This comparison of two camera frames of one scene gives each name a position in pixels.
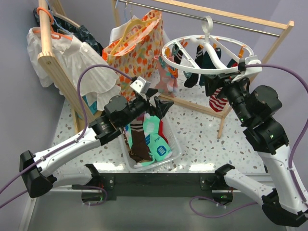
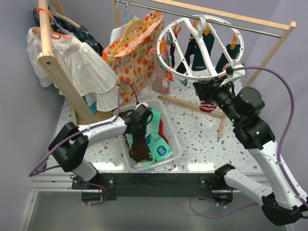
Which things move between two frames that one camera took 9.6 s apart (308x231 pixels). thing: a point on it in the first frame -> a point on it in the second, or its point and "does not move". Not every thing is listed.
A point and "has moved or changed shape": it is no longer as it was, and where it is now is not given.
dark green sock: [207, 63] -> [198, 62]
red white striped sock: [217, 104] has moved or changed shape
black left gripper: [161, 106] -> [142, 131]
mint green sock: [159, 148] does not move
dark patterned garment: [80, 32] does not move
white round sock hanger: [207, 22] has moved or changed shape
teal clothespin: [187, 74] -> [184, 82]
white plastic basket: [175, 147] does not move
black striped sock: [193, 78] -> [190, 49]
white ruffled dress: [91, 74] does not move
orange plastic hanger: [55, 35] does not move
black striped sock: [178, 57] -> [172, 49]
